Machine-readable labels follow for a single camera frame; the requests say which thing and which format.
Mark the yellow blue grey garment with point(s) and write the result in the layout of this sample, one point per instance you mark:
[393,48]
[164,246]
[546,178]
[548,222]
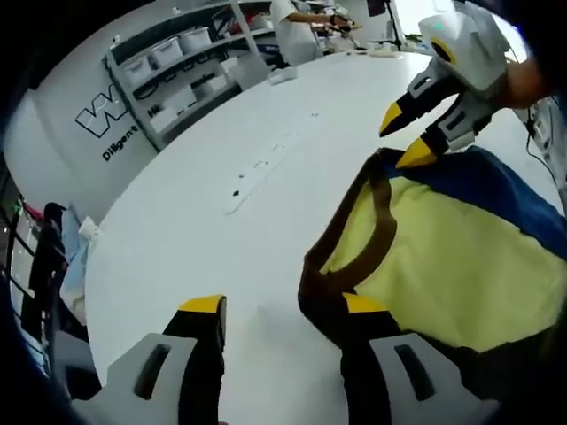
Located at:
[465,248]

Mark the grey metal shelf rack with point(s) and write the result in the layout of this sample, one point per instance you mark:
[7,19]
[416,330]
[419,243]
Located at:
[186,75]

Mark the small white box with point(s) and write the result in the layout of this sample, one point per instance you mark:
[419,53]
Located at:
[282,75]

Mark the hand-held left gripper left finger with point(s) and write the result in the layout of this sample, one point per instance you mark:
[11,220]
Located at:
[195,354]

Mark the person's right hand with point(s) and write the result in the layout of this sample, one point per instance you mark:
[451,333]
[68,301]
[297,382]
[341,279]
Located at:
[527,84]

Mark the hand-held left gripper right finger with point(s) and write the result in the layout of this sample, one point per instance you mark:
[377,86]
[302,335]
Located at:
[367,354]

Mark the group of white storage bins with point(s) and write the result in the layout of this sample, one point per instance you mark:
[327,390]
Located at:
[166,51]

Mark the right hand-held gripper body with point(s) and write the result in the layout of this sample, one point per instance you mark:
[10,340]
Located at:
[474,48]

